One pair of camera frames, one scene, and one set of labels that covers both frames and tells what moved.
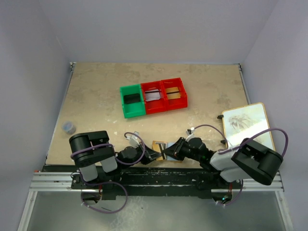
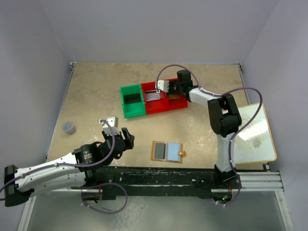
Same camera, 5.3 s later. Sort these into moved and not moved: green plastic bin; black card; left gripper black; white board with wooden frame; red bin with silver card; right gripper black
Moved: right gripper black; left gripper black
Not moved: green plastic bin; red bin with silver card; white board with wooden frame; black card
